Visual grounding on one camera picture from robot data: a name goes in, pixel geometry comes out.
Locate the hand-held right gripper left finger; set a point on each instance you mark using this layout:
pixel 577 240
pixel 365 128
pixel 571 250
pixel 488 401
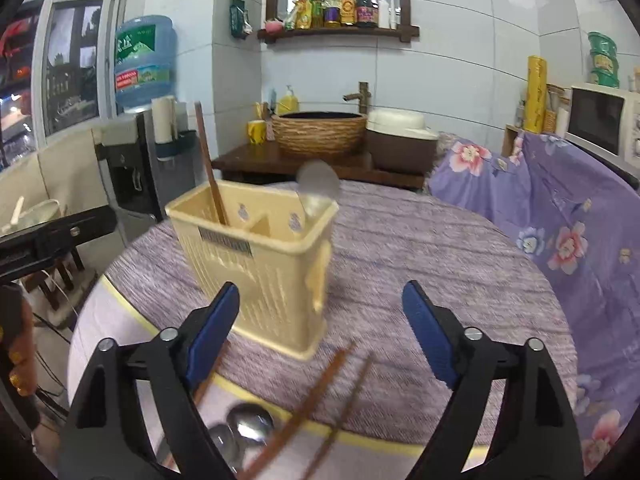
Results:
pixel 215 335

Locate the dark wooden stool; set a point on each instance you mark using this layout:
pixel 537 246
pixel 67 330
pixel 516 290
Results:
pixel 65 272

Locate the dark wooden mirror shelf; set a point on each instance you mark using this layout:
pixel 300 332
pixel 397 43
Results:
pixel 340 33

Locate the purple floral cloth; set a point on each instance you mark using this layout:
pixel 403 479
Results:
pixel 590 220

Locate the blue cup holder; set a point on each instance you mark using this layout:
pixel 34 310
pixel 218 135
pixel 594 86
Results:
pixel 180 142

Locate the red hanging decoration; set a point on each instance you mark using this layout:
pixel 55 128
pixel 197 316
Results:
pixel 17 35

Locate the yellow cup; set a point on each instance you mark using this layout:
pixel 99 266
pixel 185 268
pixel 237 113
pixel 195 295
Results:
pixel 258 133

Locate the yellow cooking oil bottle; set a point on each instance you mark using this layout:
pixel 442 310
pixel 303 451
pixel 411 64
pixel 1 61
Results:
pixel 332 10
pixel 348 10

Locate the small wooden box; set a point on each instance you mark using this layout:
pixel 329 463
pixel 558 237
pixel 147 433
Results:
pixel 512 140

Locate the white cooking pot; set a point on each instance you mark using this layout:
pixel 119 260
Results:
pixel 40 212

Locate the yellow seasoning packet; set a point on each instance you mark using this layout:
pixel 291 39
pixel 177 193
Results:
pixel 302 12

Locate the stack of white paper cups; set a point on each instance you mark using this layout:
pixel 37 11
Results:
pixel 162 120

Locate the pink small ornament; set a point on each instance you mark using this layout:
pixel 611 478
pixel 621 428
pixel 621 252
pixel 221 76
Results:
pixel 273 26

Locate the grey framed window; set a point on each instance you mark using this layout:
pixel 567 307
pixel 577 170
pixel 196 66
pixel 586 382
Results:
pixel 75 60

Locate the green hanging packet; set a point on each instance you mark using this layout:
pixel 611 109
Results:
pixel 239 20

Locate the brown bamboo faucet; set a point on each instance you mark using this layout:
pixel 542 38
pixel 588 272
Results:
pixel 362 97

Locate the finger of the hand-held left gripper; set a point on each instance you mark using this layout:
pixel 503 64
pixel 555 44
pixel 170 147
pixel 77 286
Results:
pixel 60 240

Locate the dark wooden counter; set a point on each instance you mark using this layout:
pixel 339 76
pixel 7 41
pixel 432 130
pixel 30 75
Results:
pixel 250 160

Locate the blue water jug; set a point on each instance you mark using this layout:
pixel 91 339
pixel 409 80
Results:
pixel 145 60

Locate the cream plastic utensil holder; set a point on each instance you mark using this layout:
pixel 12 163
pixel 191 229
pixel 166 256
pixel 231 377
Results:
pixel 260 280

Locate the person's left hand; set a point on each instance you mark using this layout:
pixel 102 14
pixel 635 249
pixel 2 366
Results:
pixel 24 355

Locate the yellow soap pump bottle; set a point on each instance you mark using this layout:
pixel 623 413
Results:
pixel 287 102

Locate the grey water dispenser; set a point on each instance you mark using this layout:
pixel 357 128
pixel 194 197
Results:
pixel 125 180

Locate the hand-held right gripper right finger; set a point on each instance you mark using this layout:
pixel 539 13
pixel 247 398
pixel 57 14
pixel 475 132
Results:
pixel 430 335

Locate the yellow wrap roll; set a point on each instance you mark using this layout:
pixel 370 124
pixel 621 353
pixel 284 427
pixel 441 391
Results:
pixel 535 95

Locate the woven basket sink basin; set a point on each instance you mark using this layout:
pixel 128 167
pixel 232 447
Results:
pixel 320 135

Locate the dark soy sauce bottle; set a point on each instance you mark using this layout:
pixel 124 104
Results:
pixel 367 7

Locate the green label oil bottle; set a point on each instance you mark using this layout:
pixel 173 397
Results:
pixel 317 10

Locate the white and brown rice cooker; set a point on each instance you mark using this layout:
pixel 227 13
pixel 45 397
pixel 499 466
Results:
pixel 400 140

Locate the white microwave oven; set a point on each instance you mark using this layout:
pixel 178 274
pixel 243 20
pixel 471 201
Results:
pixel 595 115

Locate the metal spoon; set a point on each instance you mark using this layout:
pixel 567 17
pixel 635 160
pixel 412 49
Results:
pixel 317 177
pixel 250 422

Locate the white plastic bottle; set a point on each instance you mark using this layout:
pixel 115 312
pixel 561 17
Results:
pixel 384 12

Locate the brown wooden chopstick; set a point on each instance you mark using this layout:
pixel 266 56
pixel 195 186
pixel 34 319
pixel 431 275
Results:
pixel 310 400
pixel 207 170
pixel 345 410

